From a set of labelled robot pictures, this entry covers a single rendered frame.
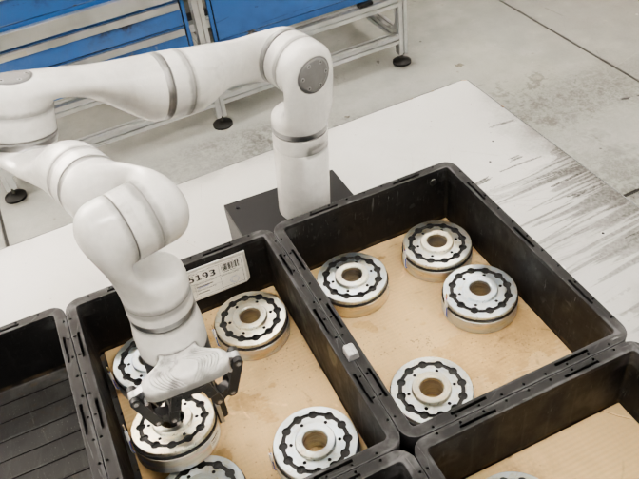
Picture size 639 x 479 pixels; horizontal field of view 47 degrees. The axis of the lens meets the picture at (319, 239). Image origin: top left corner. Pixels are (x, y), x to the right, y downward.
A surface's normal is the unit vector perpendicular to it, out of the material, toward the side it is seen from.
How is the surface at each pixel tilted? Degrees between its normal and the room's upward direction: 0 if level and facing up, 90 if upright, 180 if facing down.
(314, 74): 95
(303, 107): 94
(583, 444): 0
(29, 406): 0
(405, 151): 0
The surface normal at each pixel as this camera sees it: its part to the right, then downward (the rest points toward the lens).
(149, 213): 0.46, -0.07
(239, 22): 0.44, 0.58
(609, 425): -0.11, -0.73
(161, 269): 0.18, -0.72
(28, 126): 0.63, 0.40
